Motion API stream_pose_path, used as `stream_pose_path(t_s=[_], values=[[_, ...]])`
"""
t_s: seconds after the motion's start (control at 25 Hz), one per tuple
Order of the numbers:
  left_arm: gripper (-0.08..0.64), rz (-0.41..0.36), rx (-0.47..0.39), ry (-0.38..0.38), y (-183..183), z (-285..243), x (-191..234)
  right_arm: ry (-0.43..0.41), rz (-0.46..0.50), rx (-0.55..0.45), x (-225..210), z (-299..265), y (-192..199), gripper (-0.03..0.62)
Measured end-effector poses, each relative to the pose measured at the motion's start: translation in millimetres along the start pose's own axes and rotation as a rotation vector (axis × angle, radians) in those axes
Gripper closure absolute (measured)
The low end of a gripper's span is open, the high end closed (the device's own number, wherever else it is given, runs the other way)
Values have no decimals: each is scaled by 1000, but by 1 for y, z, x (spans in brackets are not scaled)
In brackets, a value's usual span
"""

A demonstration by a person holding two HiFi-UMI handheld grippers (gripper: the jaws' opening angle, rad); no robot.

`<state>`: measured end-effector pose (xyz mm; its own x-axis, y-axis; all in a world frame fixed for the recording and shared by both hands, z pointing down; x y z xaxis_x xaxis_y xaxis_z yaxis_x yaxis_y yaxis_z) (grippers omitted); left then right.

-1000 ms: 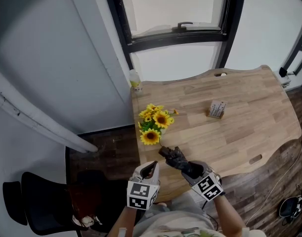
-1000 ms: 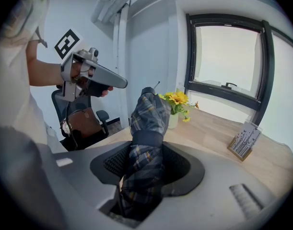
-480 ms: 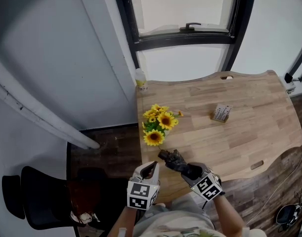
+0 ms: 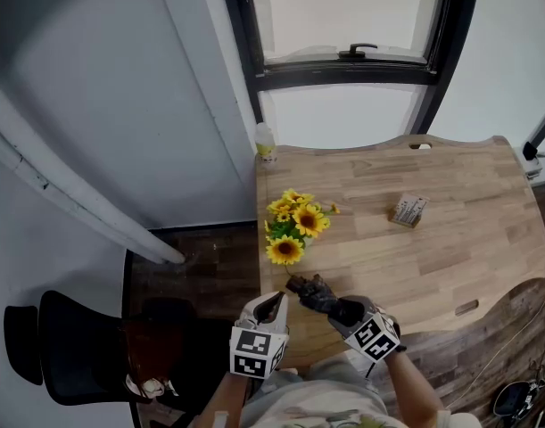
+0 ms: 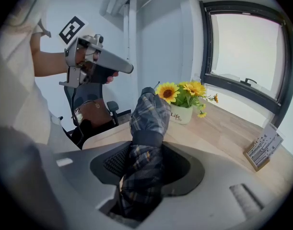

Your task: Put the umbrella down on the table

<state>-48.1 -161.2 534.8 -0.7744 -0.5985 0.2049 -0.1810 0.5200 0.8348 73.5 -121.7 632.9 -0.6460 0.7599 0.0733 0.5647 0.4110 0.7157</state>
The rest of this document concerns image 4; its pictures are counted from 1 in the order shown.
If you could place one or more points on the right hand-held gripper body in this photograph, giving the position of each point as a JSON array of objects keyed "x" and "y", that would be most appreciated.
[{"x": 372, "y": 339}]

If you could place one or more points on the white bottle with yellow label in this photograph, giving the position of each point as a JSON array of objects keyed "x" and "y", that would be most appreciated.
[{"x": 265, "y": 145}]

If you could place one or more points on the brown bag with floral cloth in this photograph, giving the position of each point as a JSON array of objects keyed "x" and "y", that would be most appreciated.
[{"x": 154, "y": 355}]

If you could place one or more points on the person's left forearm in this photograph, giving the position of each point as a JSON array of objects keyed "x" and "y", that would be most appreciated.
[{"x": 225, "y": 399}]

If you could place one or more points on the black round case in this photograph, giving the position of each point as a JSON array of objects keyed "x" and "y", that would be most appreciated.
[{"x": 513, "y": 399}]

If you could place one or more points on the person's grey clothing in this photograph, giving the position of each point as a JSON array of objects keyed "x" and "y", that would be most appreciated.
[{"x": 316, "y": 401}]

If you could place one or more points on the black office chair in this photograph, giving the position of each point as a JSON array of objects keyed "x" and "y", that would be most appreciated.
[{"x": 71, "y": 350}]

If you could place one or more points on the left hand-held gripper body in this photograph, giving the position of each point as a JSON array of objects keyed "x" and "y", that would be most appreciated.
[{"x": 253, "y": 350}]

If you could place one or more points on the person's right forearm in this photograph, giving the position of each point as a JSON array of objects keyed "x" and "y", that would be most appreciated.
[{"x": 412, "y": 390}]

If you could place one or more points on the small black device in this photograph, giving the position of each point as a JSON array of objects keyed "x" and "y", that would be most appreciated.
[{"x": 530, "y": 150}]

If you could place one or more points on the thick white pipe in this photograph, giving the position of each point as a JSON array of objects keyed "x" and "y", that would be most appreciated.
[{"x": 85, "y": 194}]

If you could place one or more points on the thin white pipe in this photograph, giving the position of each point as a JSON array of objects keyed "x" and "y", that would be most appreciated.
[{"x": 53, "y": 196}]

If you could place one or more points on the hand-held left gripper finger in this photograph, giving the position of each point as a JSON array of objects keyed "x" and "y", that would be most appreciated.
[
  {"x": 283, "y": 315},
  {"x": 252, "y": 310}
]

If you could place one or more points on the light wooden table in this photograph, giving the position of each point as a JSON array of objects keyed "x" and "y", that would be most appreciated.
[{"x": 455, "y": 261}]

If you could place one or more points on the sunflower bouquet in white pot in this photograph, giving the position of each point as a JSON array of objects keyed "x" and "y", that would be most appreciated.
[{"x": 299, "y": 225}]

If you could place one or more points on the low white cabinet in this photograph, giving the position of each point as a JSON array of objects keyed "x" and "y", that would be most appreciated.
[{"x": 533, "y": 170}]

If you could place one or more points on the black umbrella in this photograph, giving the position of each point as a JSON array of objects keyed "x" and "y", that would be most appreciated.
[{"x": 321, "y": 299}]

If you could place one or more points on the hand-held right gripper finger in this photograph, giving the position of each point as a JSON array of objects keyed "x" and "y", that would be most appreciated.
[
  {"x": 371, "y": 308},
  {"x": 345, "y": 329}
]

